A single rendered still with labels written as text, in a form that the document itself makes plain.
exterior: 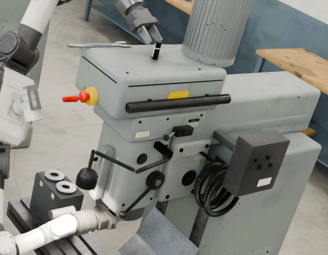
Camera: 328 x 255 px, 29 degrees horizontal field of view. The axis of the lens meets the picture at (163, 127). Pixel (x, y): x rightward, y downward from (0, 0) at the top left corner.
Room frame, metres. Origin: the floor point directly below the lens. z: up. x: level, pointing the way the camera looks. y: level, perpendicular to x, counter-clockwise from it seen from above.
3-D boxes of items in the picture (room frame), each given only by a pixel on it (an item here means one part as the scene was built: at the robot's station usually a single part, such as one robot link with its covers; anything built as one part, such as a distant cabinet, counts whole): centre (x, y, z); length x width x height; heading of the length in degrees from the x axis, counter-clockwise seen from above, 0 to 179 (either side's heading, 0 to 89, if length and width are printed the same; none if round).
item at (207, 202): (2.08, -0.24, 1.45); 0.18 x 0.16 x 0.21; 135
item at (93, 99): (1.87, 0.26, 1.76); 0.06 x 0.02 x 0.06; 45
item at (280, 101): (2.38, -0.26, 1.66); 0.80 x 0.23 x 0.20; 135
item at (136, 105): (1.95, -0.03, 1.79); 0.45 x 0.04 x 0.04; 135
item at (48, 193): (2.33, 0.37, 1.02); 0.22 x 0.12 x 0.20; 46
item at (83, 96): (1.85, 0.27, 1.76); 0.04 x 0.03 x 0.04; 45
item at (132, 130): (2.06, 0.06, 1.68); 0.34 x 0.24 x 0.10; 135
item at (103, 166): (1.95, 0.17, 1.45); 0.04 x 0.04 x 0.21; 45
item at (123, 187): (2.03, 0.09, 1.47); 0.21 x 0.19 x 0.32; 45
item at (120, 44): (1.99, 0.28, 1.89); 0.24 x 0.04 x 0.01; 135
